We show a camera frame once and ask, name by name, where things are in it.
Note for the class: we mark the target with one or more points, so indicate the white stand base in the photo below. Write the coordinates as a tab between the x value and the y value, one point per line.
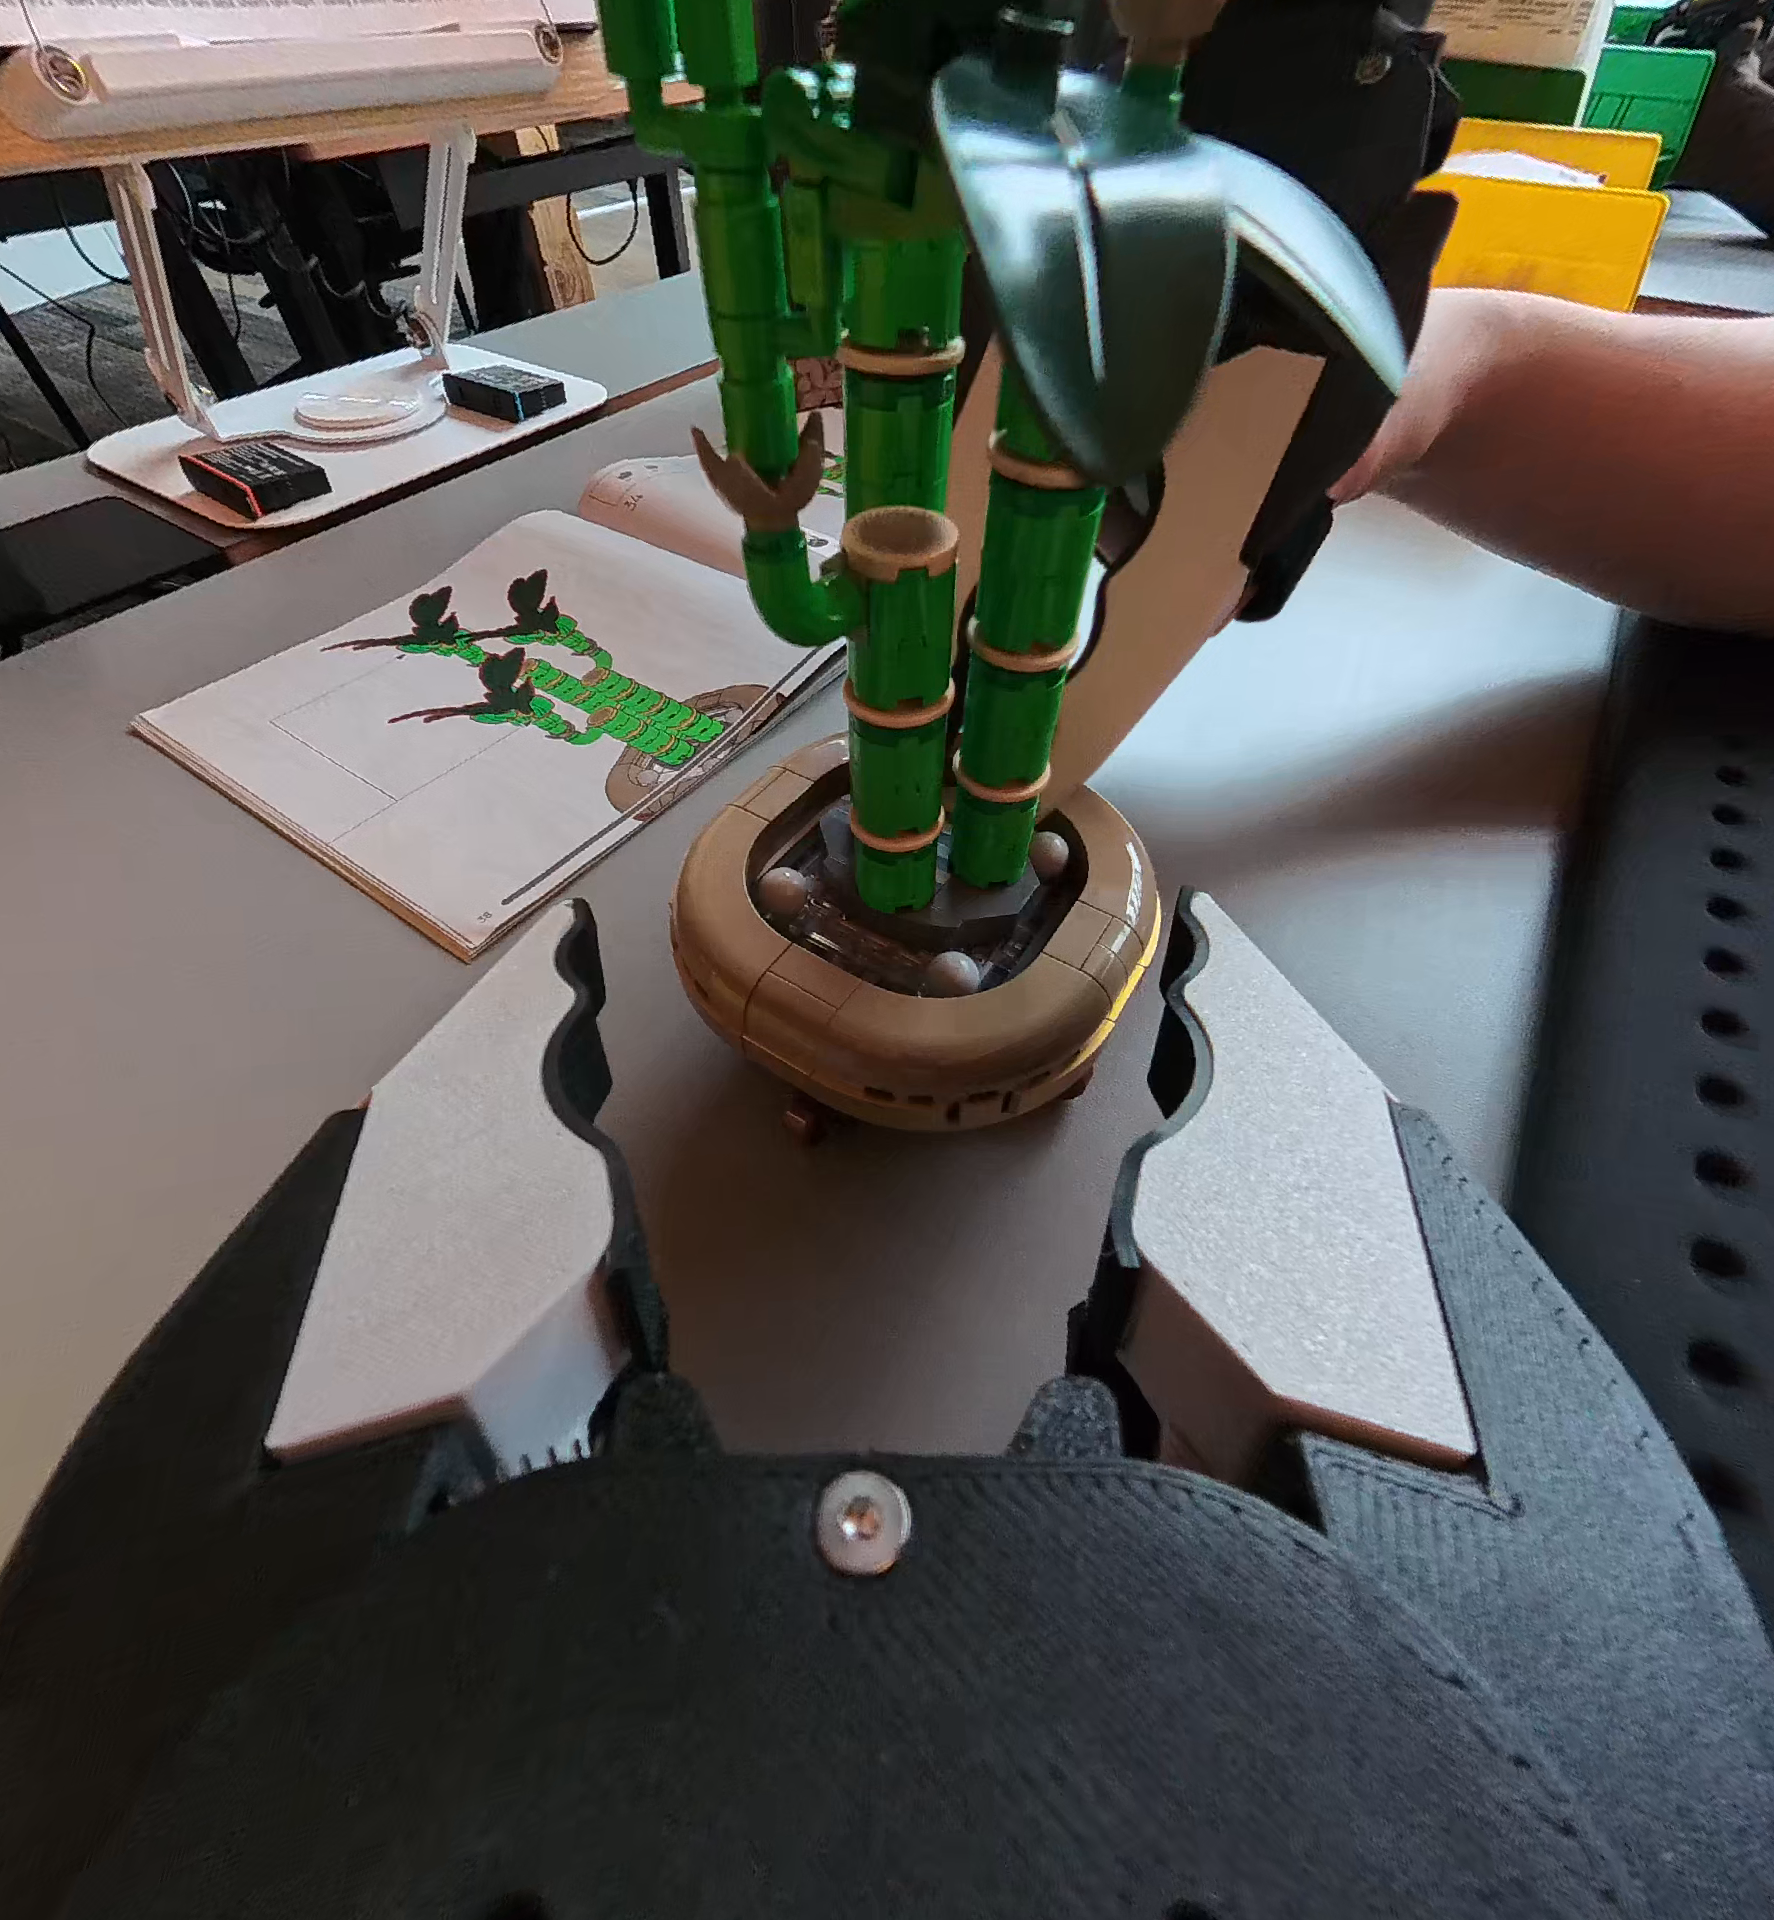
422	458

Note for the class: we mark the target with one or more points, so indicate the printed instruction sheet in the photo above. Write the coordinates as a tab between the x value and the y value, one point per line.
227	14

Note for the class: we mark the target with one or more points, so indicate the round wooden table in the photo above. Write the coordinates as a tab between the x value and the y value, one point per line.
587	105

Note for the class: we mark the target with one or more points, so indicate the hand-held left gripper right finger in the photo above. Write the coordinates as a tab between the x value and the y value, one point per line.
1292	1229

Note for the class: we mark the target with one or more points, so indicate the green lego bamboo plant model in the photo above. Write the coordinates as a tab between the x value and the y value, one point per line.
827	1035

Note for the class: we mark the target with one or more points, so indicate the yellow parts bin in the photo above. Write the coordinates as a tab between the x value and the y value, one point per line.
1547	226

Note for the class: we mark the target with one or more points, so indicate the black battery with blue edge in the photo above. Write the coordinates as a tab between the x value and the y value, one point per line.
505	395

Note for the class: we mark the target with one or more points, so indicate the person's right forearm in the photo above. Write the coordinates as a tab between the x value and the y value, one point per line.
1652	450

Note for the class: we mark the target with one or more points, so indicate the lego instruction booklet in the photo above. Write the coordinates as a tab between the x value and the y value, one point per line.
376	751

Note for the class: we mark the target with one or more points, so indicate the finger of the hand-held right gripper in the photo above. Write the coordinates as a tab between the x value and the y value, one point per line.
1216	496

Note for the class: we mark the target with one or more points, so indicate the green plastic bin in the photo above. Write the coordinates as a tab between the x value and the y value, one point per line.
1652	98

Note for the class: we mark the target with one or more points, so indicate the black battery with red edge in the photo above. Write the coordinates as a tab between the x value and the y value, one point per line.
255	480

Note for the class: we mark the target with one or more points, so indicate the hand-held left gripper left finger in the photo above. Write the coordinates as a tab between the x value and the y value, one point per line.
452	1229

